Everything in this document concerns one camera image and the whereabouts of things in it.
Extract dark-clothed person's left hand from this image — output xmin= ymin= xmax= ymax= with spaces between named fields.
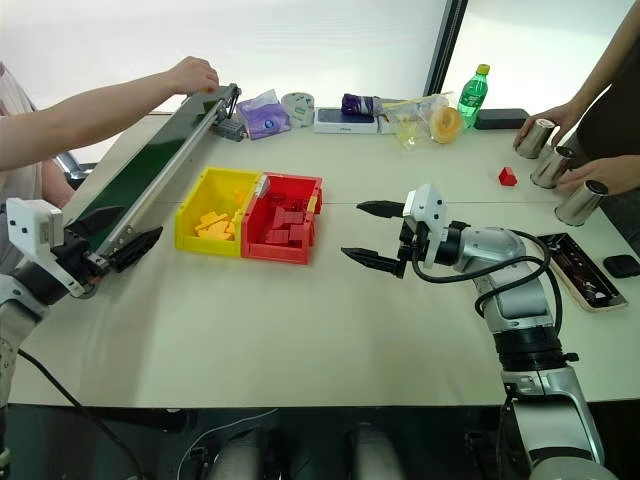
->
xmin=553 ymin=153 xmax=609 ymax=196

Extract dark green conveyor belt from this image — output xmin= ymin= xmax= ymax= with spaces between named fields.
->
xmin=63 ymin=83 xmax=243 ymax=262

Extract flat black case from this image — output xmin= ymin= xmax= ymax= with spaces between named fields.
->
xmin=473 ymin=108 xmax=532 ymax=132

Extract dark rounded shape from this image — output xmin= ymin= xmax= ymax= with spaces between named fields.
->
xmin=208 ymin=426 xmax=274 ymax=480

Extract yellow plastic bin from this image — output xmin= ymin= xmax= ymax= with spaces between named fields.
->
xmin=173 ymin=166 xmax=264 ymax=258

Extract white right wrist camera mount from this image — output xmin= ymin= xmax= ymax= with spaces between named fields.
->
xmin=402 ymin=183 xmax=449 ymax=265

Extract red plastic bin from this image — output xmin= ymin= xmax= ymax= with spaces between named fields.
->
xmin=240 ymin=172 xmax=324 ymax=266

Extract dark-clothed person's torso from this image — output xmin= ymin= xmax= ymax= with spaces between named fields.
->
xmin=564 ymin=42 xmax=640 ymax=256

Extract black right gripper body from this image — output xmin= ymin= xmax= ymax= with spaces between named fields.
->
xmin=395 ymin=218 xmax=434 ymax=280

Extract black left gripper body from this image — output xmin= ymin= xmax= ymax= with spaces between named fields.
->
xmin=50 ymin=228 xmax=111 ymax=299

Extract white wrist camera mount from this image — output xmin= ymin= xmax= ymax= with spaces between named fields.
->
xmin=5 ymin=197 xmax=65 ymax=257
xmin=402 ymin=183 xmax=449 ymax=265

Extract round orange bread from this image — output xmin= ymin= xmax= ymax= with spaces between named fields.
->
xmin=429 ymin=105 xmax=465 ymax=145

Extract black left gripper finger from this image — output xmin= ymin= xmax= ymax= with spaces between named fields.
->
xmin=106 ymin=225 xmax=165 ymax=274
xmin=74 ymin=204 xmax=125 ymax=239

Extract purple tissue packet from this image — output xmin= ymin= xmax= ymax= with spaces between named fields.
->
xmin=235 ymin=89 xmax=293 ymax=141

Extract striped-shirt person's torso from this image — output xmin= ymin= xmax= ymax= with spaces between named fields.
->
xmin=0 ymin=61 xmax=76 ymax=274

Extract green soda bottle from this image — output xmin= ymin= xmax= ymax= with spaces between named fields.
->
xmin=456 ymin=63 xmax=493 ymax=130

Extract thin white cable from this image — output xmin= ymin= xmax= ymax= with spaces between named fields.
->
xmin=176 ymin=406 xmax=280 ymax=480

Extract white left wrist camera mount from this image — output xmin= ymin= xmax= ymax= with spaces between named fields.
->
xmin=5 ymin=197 xmax=65 ymax=257

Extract black earbud case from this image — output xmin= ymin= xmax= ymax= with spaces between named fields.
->
xmin=602 ymin=254 xmax=640 ymax=279

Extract striped-shirt person's hand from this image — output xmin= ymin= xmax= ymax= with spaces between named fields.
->
xmin=166 ymin=55 xmax=222 ymax=96

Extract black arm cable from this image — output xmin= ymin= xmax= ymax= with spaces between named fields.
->
xmin=16 ymin=348 xmax=137 ymax=480
xmin=410 ymin=230 xmax=569 ymax=334

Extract crumpled purple wrapper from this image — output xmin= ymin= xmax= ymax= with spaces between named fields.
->
xmin=341 ymin=92 xmax=385 ymax=117

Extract clear plastic bag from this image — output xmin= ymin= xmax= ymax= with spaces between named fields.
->
xmin=377 ymin=94 xmax=451 ymax=152

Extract dark window frame post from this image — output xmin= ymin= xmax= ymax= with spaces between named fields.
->
xmin=423 ymin=0 xmax=470 ymax=104

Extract dark-clothed person's right hand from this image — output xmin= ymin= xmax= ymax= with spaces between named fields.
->
xmin=512 ymin=101 xmax=585 ymax=152

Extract white phone box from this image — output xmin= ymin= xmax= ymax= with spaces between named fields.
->
xmin=313 ymin=106 xmax=380 ymax=135

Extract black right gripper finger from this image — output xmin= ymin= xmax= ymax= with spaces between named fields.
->
xmin=340 ymin=245 xmax=405 ymax=280
xmin=356 ymin=199 xmax=407 ymax=220

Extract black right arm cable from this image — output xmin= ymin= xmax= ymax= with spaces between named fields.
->
xmin=410 ymin=230 xmax=569 ymax=334

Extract steel cup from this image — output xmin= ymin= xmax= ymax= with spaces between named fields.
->
xmin=553 ymin=179 xmax=610 ymax=228
xmin=529 ymin=144 xmax=577 ymax=190
xmin=514 ymin=117 xmax=557 ymax=160

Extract wooden chopsticks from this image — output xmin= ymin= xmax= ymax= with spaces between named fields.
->
xmin=383 ymin=90 xmax=455 ymax=110

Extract open long tool case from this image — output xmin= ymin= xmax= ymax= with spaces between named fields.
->
xmin=536 ymin=231 xmax=629 ymax=315

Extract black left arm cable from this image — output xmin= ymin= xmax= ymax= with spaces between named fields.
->
xmin=16 ymin=348 xmax=137 ymax=480

